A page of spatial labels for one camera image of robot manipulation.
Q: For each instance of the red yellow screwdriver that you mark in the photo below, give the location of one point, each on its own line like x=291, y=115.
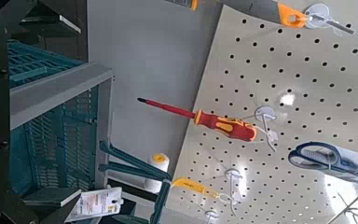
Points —
x=227, y=126

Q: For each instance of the white packaged item card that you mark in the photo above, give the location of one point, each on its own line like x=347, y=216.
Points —
x=96, y=203

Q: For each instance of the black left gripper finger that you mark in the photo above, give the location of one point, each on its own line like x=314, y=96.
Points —
x=52, y=23
x=46, y=200

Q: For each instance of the cream perforated pegboard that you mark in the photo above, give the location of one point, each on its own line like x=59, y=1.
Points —
x=307, y=81

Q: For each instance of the teal crate with grey rim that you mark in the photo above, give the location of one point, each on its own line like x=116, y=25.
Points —
x=59, y=90

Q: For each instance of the grey partition panel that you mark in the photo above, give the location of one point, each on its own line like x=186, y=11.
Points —
x=149, y=56

